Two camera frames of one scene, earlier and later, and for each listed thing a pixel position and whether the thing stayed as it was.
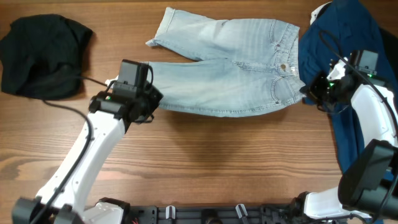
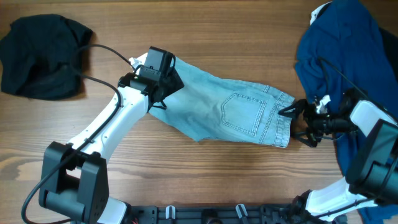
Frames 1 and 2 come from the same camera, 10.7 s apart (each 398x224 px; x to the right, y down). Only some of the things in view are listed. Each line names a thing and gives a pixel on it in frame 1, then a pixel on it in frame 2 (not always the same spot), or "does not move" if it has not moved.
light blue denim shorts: [244, 66] → [208, 107]
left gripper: [155, 96] → [172, 82]
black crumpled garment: [43, 56] does not move
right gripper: [311, 89] → [310, 110]
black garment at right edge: [390, 45] does not move
